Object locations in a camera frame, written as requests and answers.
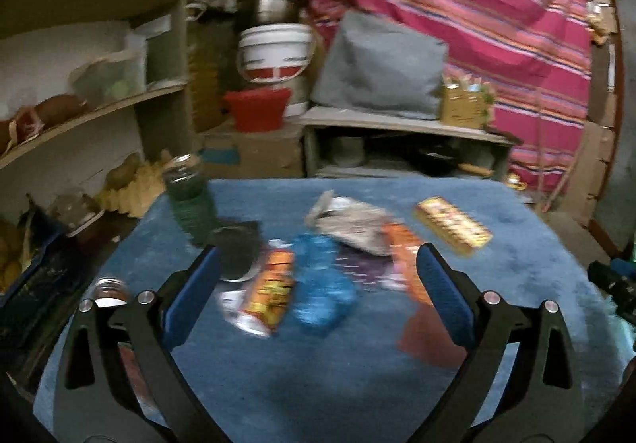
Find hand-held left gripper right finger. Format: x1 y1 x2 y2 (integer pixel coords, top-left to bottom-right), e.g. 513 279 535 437
416 243 583 443

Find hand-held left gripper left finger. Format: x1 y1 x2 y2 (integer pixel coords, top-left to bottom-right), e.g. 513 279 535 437
54 244 232 443

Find maroon square sheet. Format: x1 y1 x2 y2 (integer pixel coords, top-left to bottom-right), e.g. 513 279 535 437
397 306 470 369

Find orange wrapper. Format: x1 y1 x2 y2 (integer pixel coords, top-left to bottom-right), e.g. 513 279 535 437
382 223 433 307

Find orange yellow snack packet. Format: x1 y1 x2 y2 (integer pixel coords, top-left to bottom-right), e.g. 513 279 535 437
221 247 296 339

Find silver foil wrapper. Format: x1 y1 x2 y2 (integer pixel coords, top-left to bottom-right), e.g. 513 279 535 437
304 191 398 257

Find blue plastic bag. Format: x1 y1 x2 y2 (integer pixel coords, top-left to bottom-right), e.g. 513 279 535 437
291 233 359 329

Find yellow printed box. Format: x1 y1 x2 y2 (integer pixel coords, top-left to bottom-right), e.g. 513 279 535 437
415 197 493 256

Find purple blister pack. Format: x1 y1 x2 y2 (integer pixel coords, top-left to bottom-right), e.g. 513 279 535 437
343 251 398 290

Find clear jar with brown contents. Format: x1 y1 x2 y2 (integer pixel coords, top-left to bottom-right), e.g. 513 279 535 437
92 276 150 404

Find green bottle with dark cap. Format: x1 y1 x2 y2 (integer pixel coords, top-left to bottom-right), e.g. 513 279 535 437
163 153 219 245

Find yellow egg tray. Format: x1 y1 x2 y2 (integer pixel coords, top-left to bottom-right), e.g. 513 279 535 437
97 159 172 218

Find brown potato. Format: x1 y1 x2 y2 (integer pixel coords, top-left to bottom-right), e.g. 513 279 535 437
107 157 142 188

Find dark blue plastic crate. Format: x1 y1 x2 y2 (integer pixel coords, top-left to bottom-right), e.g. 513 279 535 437
0 219 85 324

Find low wooden cabinet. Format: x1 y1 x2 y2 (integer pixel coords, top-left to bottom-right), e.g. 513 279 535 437
301 106 518 180

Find yellow net bag of potatoes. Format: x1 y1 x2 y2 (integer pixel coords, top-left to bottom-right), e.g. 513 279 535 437
0 224 25 290

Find yellow wicker box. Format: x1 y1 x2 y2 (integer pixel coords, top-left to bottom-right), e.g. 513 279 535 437
441 75 493 128

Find red woven basket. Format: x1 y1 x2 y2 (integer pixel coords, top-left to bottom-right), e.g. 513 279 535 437
223 89 291 133

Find sweet potato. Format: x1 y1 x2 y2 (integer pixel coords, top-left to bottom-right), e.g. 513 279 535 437
35 95 87 126

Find clear plastic container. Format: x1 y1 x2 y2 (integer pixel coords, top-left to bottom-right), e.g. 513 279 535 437
74 50 145 101

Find grey cushion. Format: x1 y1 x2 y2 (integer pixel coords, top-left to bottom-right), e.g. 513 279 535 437
310 10 448 118

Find wooden shelf unit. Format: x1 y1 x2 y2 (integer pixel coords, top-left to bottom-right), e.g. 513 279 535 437
0 0 299 275

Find white plastic bucket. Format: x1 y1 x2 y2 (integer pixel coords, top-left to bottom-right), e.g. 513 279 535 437
236 24 316 86

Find pink striped cloth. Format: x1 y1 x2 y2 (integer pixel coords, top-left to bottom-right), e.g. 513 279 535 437
283 0 594 195

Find stacked steel pots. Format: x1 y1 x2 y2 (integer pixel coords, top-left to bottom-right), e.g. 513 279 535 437
253 0 299 26

